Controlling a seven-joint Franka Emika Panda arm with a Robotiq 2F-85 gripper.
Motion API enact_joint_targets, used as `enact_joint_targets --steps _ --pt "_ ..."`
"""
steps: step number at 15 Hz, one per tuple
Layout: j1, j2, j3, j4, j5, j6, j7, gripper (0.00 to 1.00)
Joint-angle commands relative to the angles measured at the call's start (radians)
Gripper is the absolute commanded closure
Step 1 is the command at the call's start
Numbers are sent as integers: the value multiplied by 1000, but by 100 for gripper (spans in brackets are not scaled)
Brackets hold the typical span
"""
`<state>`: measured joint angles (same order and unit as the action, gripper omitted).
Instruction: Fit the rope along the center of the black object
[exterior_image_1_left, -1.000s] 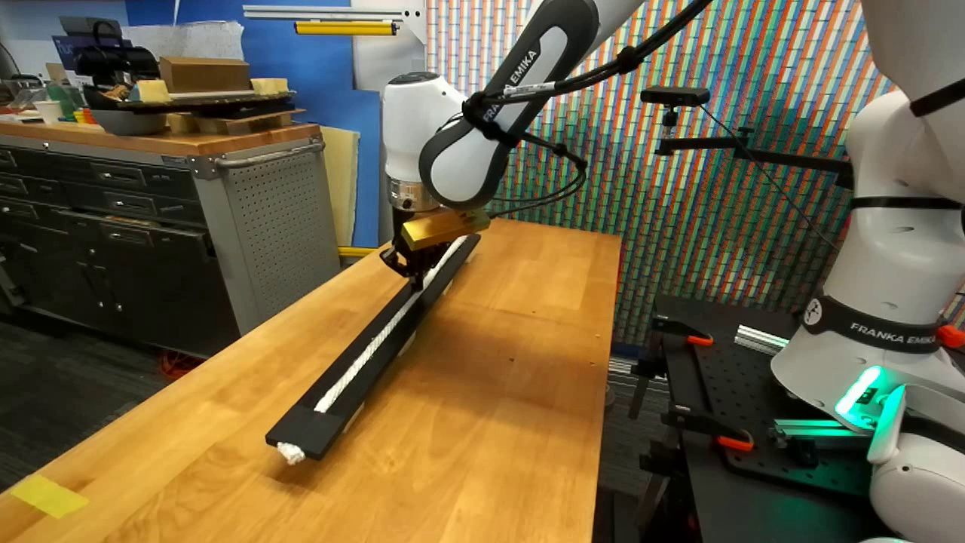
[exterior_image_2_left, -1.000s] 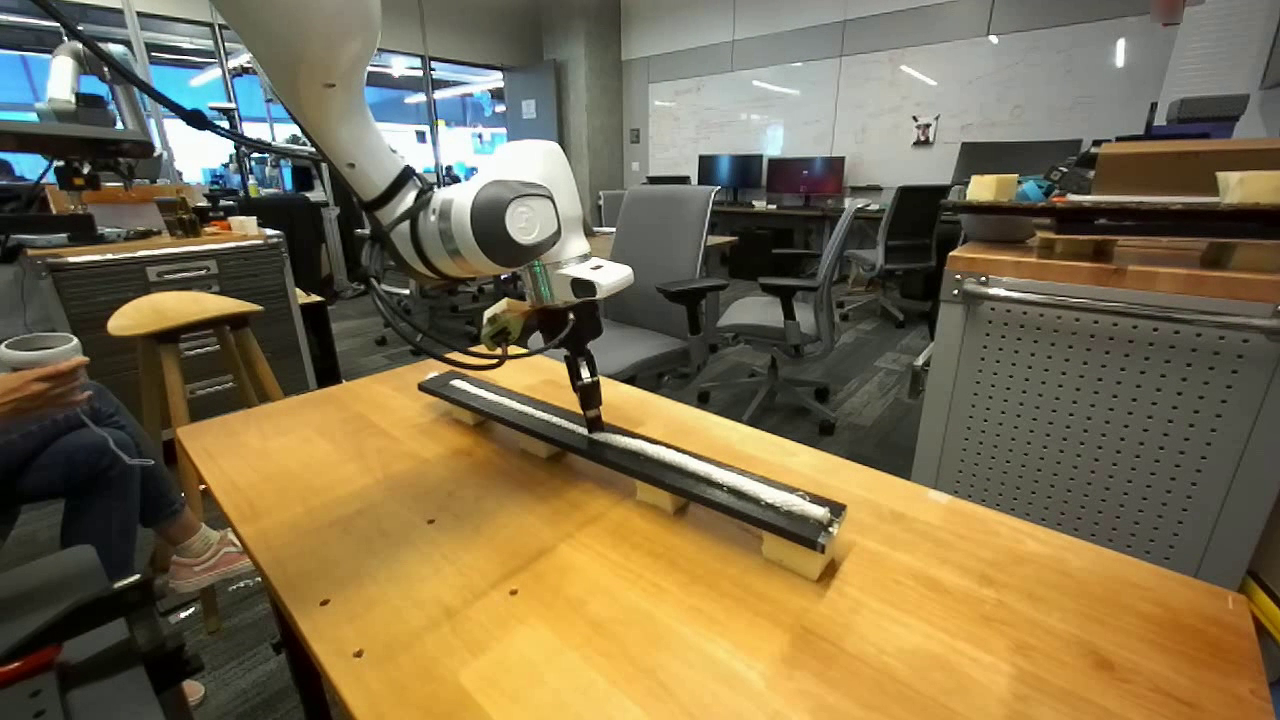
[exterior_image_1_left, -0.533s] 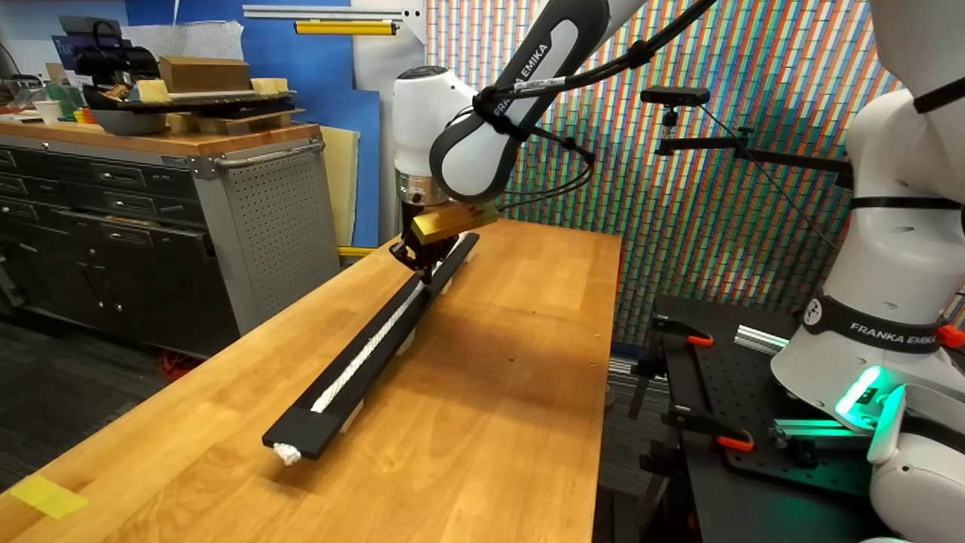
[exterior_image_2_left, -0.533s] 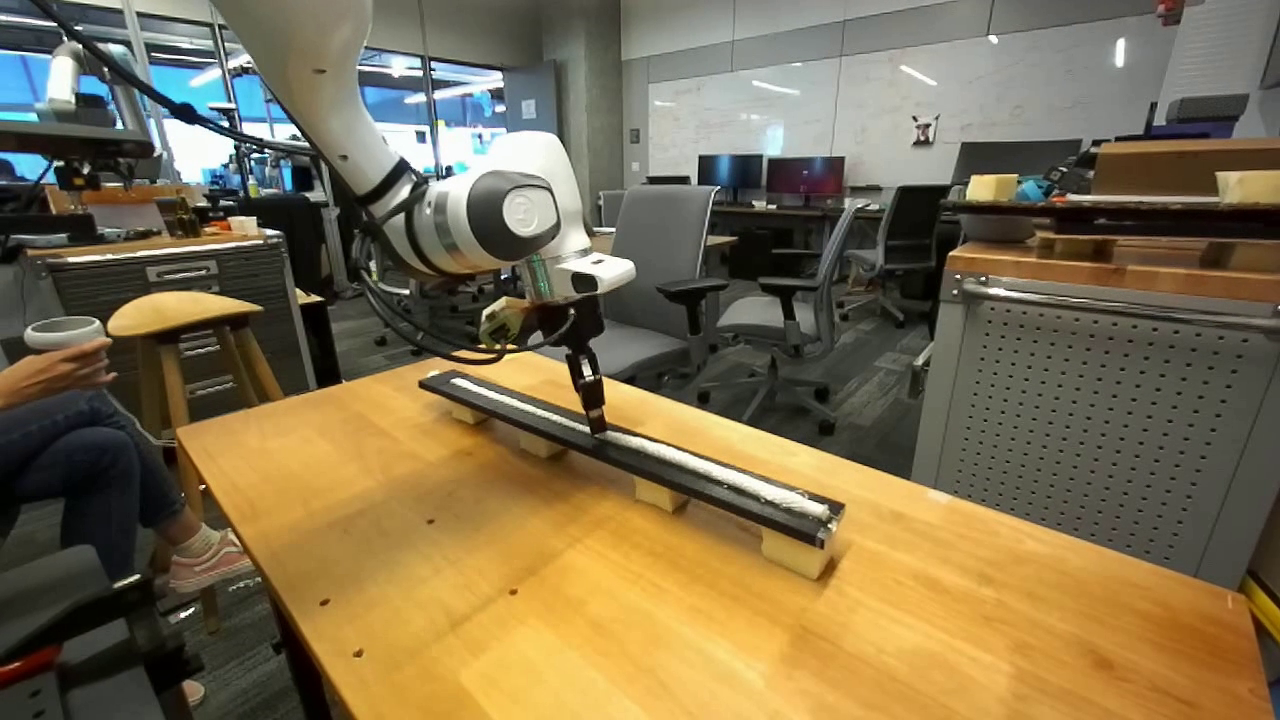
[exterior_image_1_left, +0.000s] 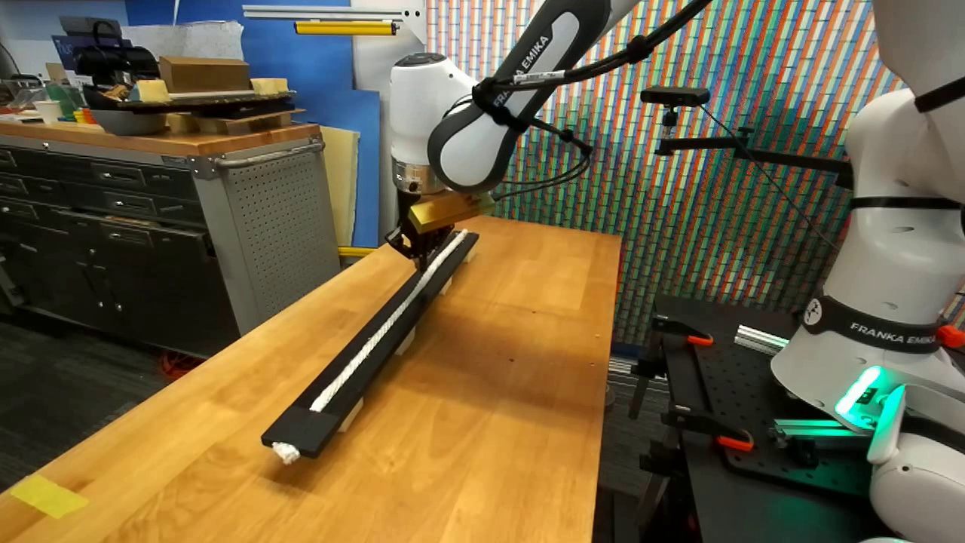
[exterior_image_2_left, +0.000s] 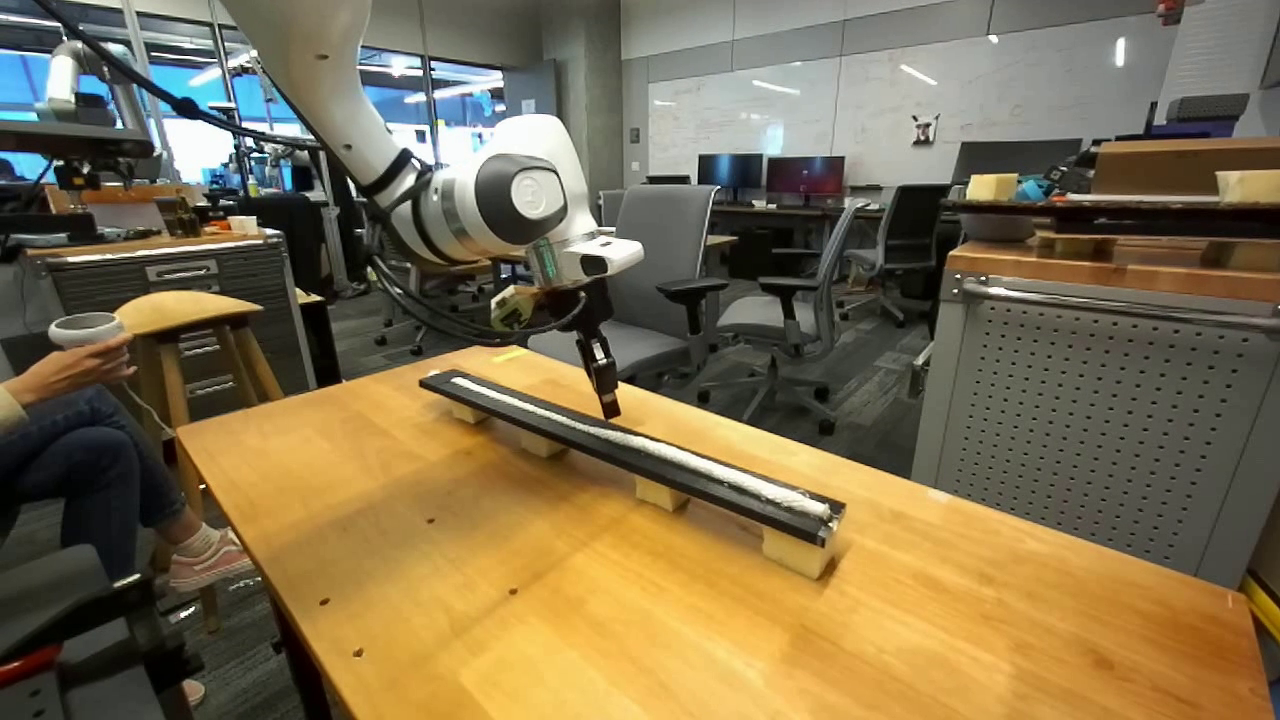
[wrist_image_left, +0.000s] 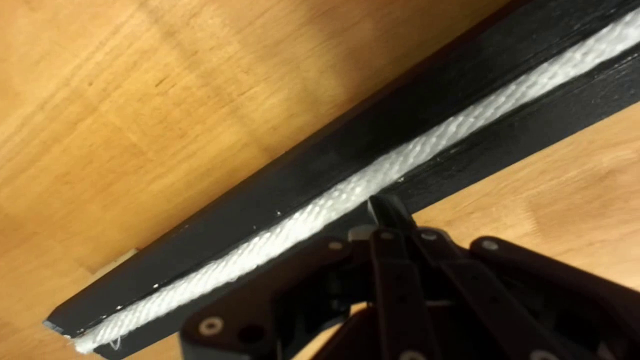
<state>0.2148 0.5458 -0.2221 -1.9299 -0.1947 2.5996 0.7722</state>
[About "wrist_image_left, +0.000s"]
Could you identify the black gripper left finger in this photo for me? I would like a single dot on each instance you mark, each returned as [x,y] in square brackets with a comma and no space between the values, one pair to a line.
[300,301]

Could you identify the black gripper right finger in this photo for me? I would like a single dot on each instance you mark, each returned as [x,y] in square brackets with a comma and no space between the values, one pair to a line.
[533,307]

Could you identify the long black grooved rail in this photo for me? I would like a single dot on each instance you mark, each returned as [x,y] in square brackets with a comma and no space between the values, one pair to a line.
[266,206]

